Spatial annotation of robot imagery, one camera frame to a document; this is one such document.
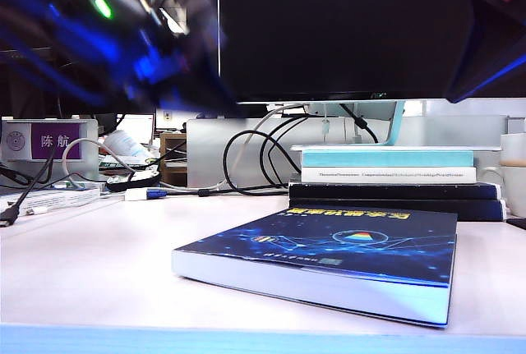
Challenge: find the black cable on desk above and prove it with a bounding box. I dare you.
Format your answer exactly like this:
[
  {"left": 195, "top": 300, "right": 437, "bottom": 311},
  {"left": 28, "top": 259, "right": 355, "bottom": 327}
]
[{"left": 164, "top": 186, "right": 288, "bottom": 199}]

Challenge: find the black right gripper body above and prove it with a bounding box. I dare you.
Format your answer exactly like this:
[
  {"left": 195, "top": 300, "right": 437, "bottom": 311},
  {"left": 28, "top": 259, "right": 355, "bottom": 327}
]
[{"left": 445, "top": 0, "right": 526, "bottom": 104}]

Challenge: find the brown wooden box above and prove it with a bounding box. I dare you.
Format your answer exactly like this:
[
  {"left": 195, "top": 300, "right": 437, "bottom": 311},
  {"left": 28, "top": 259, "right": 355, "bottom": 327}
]
[{"left": 159, "top": 131, "right": 188, "bottom": 183}]

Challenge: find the purple and white name plate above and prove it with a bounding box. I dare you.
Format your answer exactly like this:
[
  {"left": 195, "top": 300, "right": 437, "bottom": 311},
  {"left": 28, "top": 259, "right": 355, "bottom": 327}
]
[{"left": 1, "top": 118, "right": 100, "bottom": 185}]

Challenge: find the teal-spined book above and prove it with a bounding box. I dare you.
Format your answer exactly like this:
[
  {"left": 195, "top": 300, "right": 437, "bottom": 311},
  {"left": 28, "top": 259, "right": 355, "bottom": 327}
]
[{"left": 301, "top": 150, "right": 475, "bottom": 169}]

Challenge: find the white looped cable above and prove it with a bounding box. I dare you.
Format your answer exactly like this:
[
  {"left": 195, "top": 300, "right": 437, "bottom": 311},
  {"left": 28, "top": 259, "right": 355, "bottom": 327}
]
[{"left": 61, "top": 138, "right": 137, "bottom": 191}]

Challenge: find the long white cable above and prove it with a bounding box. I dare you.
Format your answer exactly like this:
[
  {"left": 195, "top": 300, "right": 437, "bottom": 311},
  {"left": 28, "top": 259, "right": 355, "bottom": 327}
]
[{"left": 159, "top": 103, "right": 306, "bottom": 195}]

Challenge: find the black round desk gadget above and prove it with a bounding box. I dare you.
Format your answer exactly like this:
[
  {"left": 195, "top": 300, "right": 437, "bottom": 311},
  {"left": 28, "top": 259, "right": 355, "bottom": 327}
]
[{"left": 105, "top": 170, "right": 163, "bottom": 193}]

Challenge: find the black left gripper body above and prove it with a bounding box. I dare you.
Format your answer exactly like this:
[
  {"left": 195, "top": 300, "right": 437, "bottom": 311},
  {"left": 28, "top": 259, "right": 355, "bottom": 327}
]
[{"left": 126, "top": 32, "right": 240, "bottom": 114}]

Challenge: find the thin white hanging cable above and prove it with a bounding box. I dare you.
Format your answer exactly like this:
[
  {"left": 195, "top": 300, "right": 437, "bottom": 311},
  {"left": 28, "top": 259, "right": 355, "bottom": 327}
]
[{"left": 321, "top": 103, "right": 331, "bottom": 145}]

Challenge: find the rolled white paper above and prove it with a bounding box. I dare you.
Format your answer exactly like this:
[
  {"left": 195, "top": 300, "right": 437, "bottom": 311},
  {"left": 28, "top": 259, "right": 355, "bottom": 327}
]
[{"left": 102, "top": 129, "right": 154, "bottom": 163}]

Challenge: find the white-paged dark-blue book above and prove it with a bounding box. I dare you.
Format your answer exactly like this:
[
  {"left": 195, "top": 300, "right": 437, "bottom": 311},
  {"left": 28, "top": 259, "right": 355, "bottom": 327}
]
[{"left": 171, "top": 205, "right": 459, "bottom": 328}]

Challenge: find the large black AOC monitor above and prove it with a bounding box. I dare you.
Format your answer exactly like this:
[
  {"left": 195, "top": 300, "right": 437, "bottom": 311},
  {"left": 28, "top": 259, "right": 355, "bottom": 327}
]
[{"left": 217, "top": 0, "right": 526, "bottom": 104}]

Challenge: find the black cable with ferrite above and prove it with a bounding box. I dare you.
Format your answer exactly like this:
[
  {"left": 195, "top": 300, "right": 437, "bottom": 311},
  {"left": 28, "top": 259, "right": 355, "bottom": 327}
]
[{"left": 339, "top": 103, "right": 380, "bottom": 145}]

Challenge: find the white mug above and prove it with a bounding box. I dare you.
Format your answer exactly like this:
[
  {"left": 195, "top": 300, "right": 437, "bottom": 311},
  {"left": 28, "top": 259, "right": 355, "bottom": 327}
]
[{"left": 498, "top": 133, "right": 526, "bottom": 218}]

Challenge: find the thin dark blue book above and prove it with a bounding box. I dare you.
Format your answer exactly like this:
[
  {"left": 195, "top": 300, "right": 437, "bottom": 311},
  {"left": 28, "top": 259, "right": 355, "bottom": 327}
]
[{"left": 288, "top": 182, "right": 503, "bottom": 202}]

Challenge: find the black USB cable with plug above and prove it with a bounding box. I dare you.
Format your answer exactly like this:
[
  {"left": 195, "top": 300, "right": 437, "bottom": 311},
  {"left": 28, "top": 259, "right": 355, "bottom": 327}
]
[{"left": 0, "top": 146, "right": 58, "bottom": 230}]

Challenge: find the black monitor with bezel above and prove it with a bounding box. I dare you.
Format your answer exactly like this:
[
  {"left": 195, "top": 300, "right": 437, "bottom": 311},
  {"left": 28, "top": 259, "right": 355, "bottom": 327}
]
[{"left": 0, "top": 53, "right": 59, "bottom": 119}]

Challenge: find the white and teal monitor stand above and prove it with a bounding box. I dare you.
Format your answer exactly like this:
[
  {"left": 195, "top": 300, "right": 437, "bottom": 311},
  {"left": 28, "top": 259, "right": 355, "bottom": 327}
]
[{"left": 290, "top": 100, "right": 503, "bottom": 153}]

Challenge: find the black looped cable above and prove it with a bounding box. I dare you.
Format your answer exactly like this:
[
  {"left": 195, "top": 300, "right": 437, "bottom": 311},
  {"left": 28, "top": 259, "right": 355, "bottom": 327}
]
[
  {"left": 261, "top": 114, "right": 314, "bottom": 187},
  {"left": 223, "top": 130, "right": 303, "bottom": 197}
]

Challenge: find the white adapter with blue connector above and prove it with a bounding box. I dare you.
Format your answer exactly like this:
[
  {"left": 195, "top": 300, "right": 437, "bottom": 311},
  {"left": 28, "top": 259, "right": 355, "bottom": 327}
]
[{"left": 124, "top": 187, "right": 169, "bottom": 203}]

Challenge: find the flat white booklet stack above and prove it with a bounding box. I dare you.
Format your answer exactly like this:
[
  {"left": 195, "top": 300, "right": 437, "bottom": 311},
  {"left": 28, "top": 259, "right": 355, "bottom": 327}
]
[{"left": 0, "top": 187, "right": 102, "bottom": 212}]

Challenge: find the white-spined book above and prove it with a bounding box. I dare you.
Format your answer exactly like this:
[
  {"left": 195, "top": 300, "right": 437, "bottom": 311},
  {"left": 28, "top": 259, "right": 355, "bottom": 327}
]
[{"left": 301, "top": 167, "right": 478, "bottom": 185}]

